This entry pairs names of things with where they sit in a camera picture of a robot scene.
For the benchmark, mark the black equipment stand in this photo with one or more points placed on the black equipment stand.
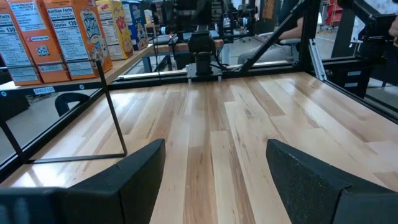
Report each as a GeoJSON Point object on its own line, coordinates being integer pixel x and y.
{"type": "Point", "coordinates": [370, 43]}

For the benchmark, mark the orange Mini-Wheats cereal box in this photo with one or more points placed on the orange Mini-Wheats cereal box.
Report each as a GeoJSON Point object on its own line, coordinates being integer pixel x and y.
{"type": "Point", "coordinates": [77, 37]}
{"type": "Point", "coordinates": [37, 40]}
{"type": "Point", "coordinates": [12, 53]}

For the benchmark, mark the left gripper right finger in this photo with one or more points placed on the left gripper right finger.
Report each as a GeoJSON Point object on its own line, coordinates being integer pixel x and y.
{"type": "Point", "coordinates": [326, 199]}

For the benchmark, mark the black arched object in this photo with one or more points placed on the black arched object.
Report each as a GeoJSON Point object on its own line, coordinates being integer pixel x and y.
{"type": "Point", "coordinates": [66, 101]}

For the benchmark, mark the person's hand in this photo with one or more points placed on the person's hand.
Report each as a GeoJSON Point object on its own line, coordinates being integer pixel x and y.
{"type": "Point", "coordinates": [394, 29]}

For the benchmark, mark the black aluminium frame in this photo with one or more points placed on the black aluminium frame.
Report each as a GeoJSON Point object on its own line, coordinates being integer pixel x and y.
{"type": "Point", "coordinates": [280, 67]}
{"type": "Point", "coordinates": [46, 137]}

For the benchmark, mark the silver metal bracket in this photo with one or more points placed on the silver metal bracket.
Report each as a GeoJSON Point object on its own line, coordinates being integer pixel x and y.
{"type": "Point", "coordinates": [317, 60]}

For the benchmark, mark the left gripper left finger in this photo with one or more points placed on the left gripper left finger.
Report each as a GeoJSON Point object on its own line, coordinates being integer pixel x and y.
{"type": "Point", "coordinates": [93, 199]}

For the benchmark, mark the wooden shelf black frame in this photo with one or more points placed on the wooden shelf black frame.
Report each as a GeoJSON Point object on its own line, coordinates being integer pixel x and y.
{"type": "Point", "coordinates": [124, 67]}

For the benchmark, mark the grey office chair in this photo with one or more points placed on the grey office chair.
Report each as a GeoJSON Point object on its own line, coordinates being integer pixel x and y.
{"type": "Point", "coordinates": [290, 45]}

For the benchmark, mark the blue Frosted Flakes cereal box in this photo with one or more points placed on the blue Frosted Flakes cereal box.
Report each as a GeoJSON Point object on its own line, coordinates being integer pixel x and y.
{"type": "Point", "coordinates": [136, 25]}

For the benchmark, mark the red storage rack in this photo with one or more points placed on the red storage rack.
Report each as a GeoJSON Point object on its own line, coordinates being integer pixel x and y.
{"type": "Point", "coordinates": [333, 12]}

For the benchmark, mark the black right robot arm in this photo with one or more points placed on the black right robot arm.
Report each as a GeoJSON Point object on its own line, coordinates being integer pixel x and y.
{"type": "Point", "coordinates": [202, 46]}

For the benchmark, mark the white shelf label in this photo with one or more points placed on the white shelf label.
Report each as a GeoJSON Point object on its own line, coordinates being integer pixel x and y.
{"type": "Point", "coordinates": [43, 90]}

